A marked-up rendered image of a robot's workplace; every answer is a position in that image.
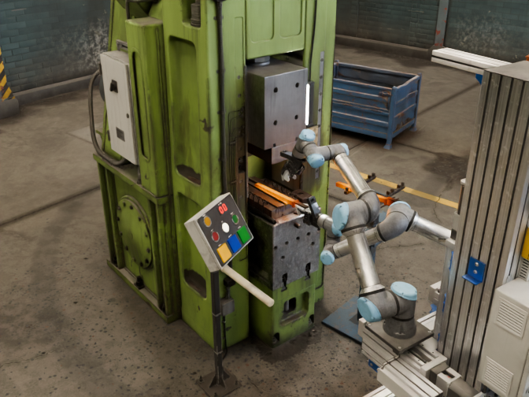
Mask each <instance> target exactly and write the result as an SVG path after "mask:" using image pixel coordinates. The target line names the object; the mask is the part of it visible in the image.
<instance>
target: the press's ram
mask: <svg viewBox="0 0 529 397"><path fill-rule="evenodd" d="M246 83H247V142H248V143H251V144H253V145H254V146H256V147H260V148H261V149H263V150H267V149H270V148H273V146H274V147H277V146H280V145H283V144H286V143H291V142H293V141H295V140H298V137H299V135H300V134H301V131H302V130H304V129H306V109H307V85H308V69H307V68H305V67H302V66H299V65H295V64H291V63H289V62H286V61H281V60H279V59H275V58H271V57H269V64H268V65H264V66H249V65H246Z"/></svg>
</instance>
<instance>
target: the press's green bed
mask: <svg viewBox="0 0 529 397"><path fill-rule="evenodd" d="M317 276H318V270H317V271H314V272H312V273H310V274H308V273H307V274H306V276H303V277H301V278H299V279H297V280H295V281H293V282H291V283H289V284H284V285H283V286H282V287H281V288H277V289H275V290H274V291H272V290H271V289H269V288H268V287H266V286H265V285H264V284H262V283H261V282H260V281H259V280H257V279H256V278H254V277H253V276H251V275H250V274H249V282H250V283H251V284H253V285H254V286H255V287H257V288H258V289H260V290H261V291H263V292H264V293H265V294H266V295H267V296H269V297H270V298H271V299H273V300H274V304H273V306H270V307H269V306H267V305H266V304H264V303H263V302H262V301H261V300H260V299H258V298H257V297H256V296H254V295H253V294H251V293H250V292H249V324H250V333H251V334H252V335H254V336H256V337H257V338H258V339H259V340H260V341H261V342H262V343H263V344H265V345H266V346H267V347H268V348H270V349H271V350H274V349H275V348H277V347H279V346H281V345H283V344H285V343H287V342H289V341H291V340H292V339H294V338H296V337H298V336H300V335H302V334H304V333H305V332H307V331H309V330H311V329H313V328H315V326H314V302H315V283H317Z"/></svg>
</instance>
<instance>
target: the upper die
mask: <svg viewBox="0 0 529 397"><path fill-rule="evenodd" d="M296 142H297V140H295V141H293V142H291V143H286V144H283V145H280V146H277V147H274V146H273V148H270V149H267V150H263V149H261V148H260V147H256V146H254V145H253V144H251V143H248V153H250V154H252V155H254V156H256V157H258V158H260V159H262V160H264V161H266V162H268V163H270V164H274V163H276V162H279V161H283V160H287V158H284V157H281V156H280V151H283V150H288V151H290V152H292V150H293V149H294V145H295V144H296Z"/></svg>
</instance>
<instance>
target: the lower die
mask: <svg viewBox="0 0 529 397"><path fill-rule="evenodd" d="M249 178H250V179H251V180H253V181H255V182H257V183H260V184H263V185H264V186H266V187H270V188H271V189H273V190H275V191H278V192H279V193H281V194H283V195H285V196H287V197H289V198H292V196H291V195H287V193H285V192H282V191H281V190H280V189H279V190H277V188H276V187H272V185H271V184H269V185H268V183H266V182H264V181H263V180H261V179H259V178H257V177H255V176H252V177H248V179H249ZM248 190H249V192H250V193H251V192H253V193H254V196H255V195H258V199H260V198H263V202H264V201H268V205H267V202H265V203H264V213H265V214H266V215H268V216H270V217H271V218H273V219H274V220H275V219H277V218H279V217H282V214H283V216H285V215H287V214H289V213H293V212H294V211H295V210H297V209H296V208H295V207H294V208H293V207H292V205H291V204H289V203H288V204H286V203H285V202H284V201H282V200H281V199H279V198H277V197H275V196H274V195H271V194H269V193H268V192H267V191H264V190H262V189H260V188H259V187H257V186H255V185H253V184H252V183H250V182H248ZM254 196H253V194H250V205H251V206H253V197H254ZM258 199H257V196H256V197H255V198H254V206H255V208H256V209H258ZM292 199H294V200H297V199H296V198H295V197H293V198H292ZM263 202H262V199H260V200H259V210H260V211H261V212H263Z"/></svg>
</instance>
